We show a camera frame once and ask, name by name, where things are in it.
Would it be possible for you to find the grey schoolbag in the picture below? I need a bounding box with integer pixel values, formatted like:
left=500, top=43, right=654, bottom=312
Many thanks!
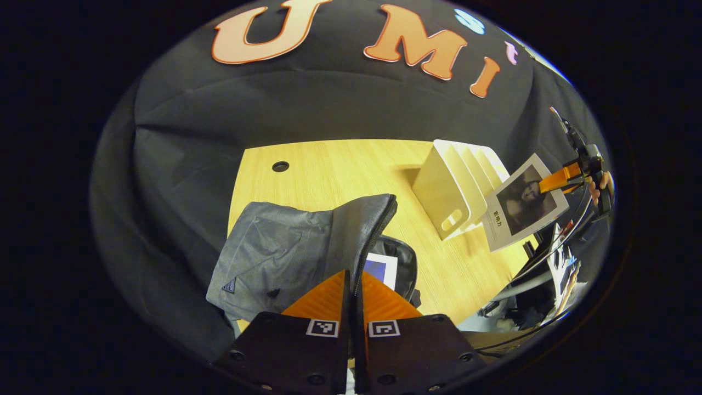
left=206, top=193, right=423, bottom=330

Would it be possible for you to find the blue cover book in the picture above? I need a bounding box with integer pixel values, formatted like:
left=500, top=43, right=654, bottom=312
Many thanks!
left=364, top=252, right=399, bottom=291

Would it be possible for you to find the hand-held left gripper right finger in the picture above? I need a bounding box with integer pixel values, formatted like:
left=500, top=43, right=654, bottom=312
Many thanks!
left=354, top=270, right=487, bottom=393

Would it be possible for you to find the white portrait cover book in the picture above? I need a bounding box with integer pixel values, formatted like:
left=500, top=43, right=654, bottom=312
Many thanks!
left=482, top=154, right=571, bottom=253

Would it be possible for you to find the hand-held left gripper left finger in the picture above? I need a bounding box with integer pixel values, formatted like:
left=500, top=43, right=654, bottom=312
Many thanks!
left=214, top=269, right=352, bottom=393

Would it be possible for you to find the black backdrop cloth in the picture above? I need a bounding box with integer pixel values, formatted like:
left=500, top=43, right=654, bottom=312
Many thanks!
left=90, top=0, right=612, bottom=363

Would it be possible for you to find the white bookshelf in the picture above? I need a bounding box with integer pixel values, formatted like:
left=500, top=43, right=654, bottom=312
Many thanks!
left=411, top=139, right=513, bottom=242

